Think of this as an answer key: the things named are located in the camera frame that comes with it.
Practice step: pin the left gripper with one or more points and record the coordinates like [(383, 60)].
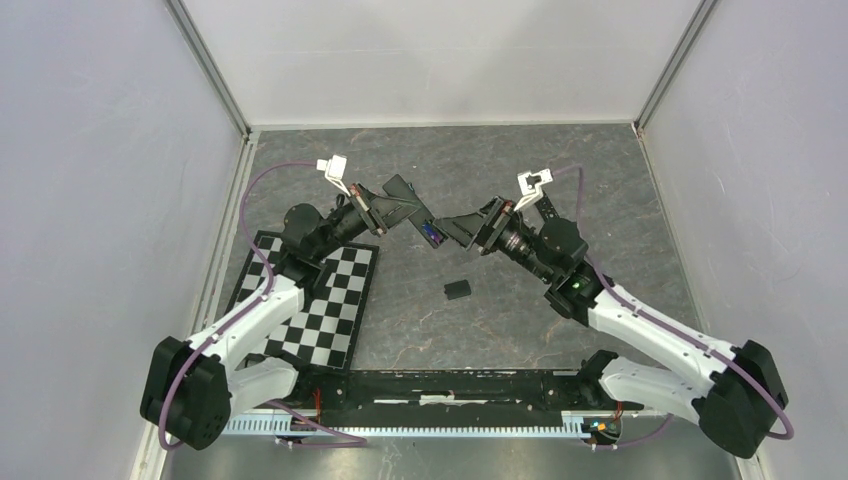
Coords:
[(381, 211)]

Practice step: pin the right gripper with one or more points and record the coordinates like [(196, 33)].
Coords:
[(465, 228)]

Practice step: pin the black remote control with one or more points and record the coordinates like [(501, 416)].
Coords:
[(425, 235)]

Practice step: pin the black battery cover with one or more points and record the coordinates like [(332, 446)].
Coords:
[(458, 289)]

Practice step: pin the purple battery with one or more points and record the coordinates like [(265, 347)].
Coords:
[(434, 234)]

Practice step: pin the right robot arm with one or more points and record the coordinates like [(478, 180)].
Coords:
[(734, 394)]

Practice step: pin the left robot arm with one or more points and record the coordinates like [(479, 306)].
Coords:
[(195, 386)]

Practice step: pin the checkerboard calibration board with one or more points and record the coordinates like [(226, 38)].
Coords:
[(326, 333)]

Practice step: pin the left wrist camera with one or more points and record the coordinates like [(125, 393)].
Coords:
[(333, 170)]

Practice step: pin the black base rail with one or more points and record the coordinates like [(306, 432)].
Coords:
[(447, 398)]

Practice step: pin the white cable comb strip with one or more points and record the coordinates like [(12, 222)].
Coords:
[(265, 422)]

